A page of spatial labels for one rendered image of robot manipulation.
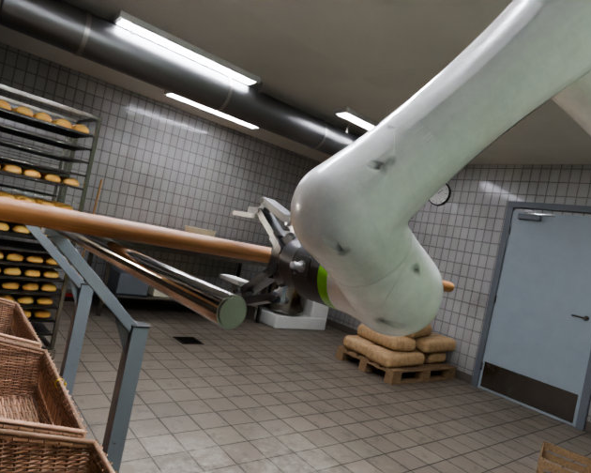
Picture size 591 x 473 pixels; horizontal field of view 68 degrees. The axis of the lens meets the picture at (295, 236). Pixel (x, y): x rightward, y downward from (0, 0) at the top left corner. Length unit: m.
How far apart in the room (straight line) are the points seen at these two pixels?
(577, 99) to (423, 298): 0.41
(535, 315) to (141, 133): 5.04
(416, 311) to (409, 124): 0.19
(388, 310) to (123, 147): 5.55
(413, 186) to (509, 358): 5.09
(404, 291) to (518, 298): 4.98
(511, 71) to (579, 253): 4.84
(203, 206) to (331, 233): 5.96
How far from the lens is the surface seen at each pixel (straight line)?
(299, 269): 0.57
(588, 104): 0.77
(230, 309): 0.38
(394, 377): 4.72
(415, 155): 0.43
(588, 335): 5.22
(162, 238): 0.71
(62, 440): 1.07
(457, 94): 0.46
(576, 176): 5.49
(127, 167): 5.92
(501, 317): 5.50
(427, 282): 0.49
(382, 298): 0.47
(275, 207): 0.70
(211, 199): 6.39
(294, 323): 6.17
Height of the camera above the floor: 1.23
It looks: level
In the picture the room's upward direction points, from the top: 12 degrees clockwise
